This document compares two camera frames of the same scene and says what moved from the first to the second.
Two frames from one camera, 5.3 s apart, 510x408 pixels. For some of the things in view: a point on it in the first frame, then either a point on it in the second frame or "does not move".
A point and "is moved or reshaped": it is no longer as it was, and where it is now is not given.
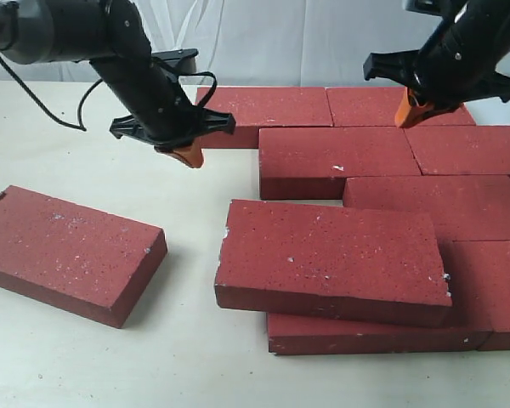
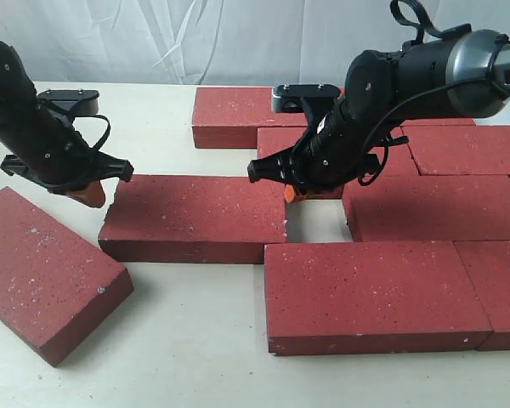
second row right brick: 469,149 does not move
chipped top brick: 332,262 to 192,219
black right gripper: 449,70 to 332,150
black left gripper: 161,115 to 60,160
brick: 85,262 is moved or reshaped
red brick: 256,108 does not move
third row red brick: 463,207 does not move
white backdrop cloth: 248,42 does not move
